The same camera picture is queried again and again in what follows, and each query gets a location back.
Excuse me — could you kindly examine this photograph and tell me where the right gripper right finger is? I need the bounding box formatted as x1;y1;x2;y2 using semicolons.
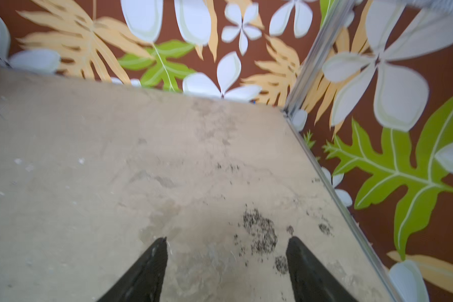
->
286;236;356;302

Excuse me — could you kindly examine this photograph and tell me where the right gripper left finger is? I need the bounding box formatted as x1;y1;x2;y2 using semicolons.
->
98;237;168;302

